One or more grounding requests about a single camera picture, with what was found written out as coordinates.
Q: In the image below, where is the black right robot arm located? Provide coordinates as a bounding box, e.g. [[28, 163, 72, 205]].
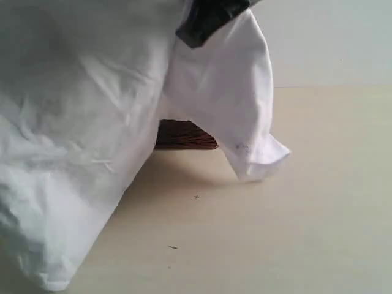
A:
[[176, 0, 260, 49]]

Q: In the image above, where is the dark red wicker basket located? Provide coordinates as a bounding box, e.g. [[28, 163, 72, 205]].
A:
[[154, 119, 218, 150]]

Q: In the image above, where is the white t-shirt red print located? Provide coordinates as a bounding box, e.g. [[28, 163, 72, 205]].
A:
[[1, 1, 289, 292]]

